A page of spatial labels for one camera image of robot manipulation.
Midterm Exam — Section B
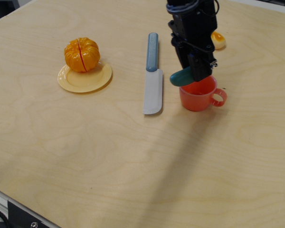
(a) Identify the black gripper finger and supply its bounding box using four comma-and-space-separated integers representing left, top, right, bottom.
188, 51, 218, 82
175, 45, 191, 69

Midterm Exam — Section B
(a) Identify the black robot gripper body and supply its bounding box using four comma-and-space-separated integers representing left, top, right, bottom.
167, 2, 218, 53

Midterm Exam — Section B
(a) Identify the green toy cucumber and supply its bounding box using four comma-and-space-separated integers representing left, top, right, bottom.
170, 66, 195, 87

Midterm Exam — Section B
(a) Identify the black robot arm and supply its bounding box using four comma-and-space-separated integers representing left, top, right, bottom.
166, 0, 219, 87

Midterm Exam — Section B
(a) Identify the orange plastic cup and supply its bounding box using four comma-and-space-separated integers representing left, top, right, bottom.
179, 76, 228, 112

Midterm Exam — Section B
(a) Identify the toy bread loaf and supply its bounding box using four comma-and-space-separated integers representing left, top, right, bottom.
211, 31, 226, 50

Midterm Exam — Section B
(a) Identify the orange toy tangerine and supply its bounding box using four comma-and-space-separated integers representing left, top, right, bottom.
64, 38, 100, 73

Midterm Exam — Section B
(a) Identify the yellow plastic plate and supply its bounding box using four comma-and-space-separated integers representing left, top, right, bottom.
57, 62, 113, 93

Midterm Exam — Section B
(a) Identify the toy knife blue handle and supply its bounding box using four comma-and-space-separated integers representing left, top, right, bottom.
143, 32, 163, 115

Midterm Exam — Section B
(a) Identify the black corner bracket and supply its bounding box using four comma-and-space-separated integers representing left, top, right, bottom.
8, 200, 59, 228

